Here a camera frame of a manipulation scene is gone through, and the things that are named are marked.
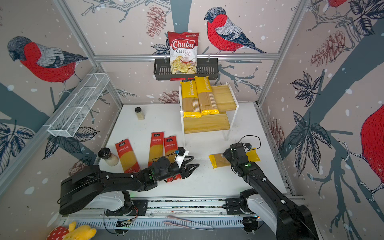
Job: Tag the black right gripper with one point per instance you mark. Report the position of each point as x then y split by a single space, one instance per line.
228 153

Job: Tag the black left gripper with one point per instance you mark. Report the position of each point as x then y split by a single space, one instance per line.
186 171

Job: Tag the yellow spaghetti bag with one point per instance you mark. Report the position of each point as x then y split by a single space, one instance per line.
190 101
208 105
218 160

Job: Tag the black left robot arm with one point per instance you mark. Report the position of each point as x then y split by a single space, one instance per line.
80 189

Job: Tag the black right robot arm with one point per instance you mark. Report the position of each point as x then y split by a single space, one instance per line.
284 217

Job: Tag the red pasta bag right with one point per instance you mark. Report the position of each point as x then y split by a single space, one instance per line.
171 146

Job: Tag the red pasta bag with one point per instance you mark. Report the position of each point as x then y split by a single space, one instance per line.
127 157
171 146
156 147

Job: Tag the red pasta bag middle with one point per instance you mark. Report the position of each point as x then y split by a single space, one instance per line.
156 147

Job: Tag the red pasta bag left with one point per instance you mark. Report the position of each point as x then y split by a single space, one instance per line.
127 157

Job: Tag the small spice jar black lid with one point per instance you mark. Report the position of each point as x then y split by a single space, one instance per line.
140 114

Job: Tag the large spice jar black lid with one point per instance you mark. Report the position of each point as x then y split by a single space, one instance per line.
108 157

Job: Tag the Chuba cassava chips bag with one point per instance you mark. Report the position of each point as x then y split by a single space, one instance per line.
183 52

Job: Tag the yellow plush toy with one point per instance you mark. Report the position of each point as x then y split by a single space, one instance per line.
84 232

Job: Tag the red strawberry plush toy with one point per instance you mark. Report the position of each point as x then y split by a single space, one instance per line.
58 233

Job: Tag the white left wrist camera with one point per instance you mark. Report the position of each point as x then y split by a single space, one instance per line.
181 154

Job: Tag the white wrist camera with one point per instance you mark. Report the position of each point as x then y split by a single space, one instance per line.
181 154
248 146

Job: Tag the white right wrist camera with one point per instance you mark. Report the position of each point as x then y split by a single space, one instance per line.
248 146

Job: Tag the metal base rail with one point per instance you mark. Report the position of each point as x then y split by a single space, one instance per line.
219 212

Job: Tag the white frame wooden shelf rack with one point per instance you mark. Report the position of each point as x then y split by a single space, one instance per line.
224 121

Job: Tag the black hanging wire basket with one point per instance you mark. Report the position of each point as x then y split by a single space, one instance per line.
205 68

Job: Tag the white wire mesh basket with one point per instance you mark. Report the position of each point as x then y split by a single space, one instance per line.
70 119

